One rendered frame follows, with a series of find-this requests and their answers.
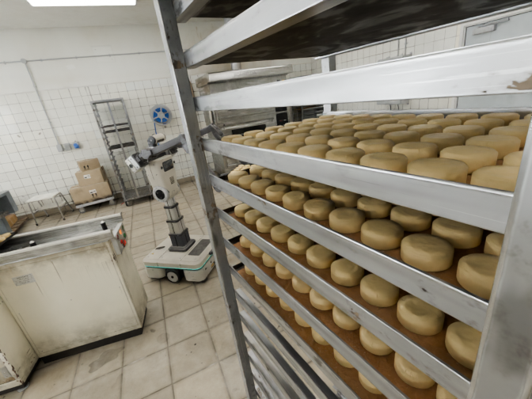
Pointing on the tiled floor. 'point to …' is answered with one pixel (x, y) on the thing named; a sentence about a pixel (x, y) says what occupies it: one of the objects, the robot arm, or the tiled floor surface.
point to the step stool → (48, 203)
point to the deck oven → (222, 81)
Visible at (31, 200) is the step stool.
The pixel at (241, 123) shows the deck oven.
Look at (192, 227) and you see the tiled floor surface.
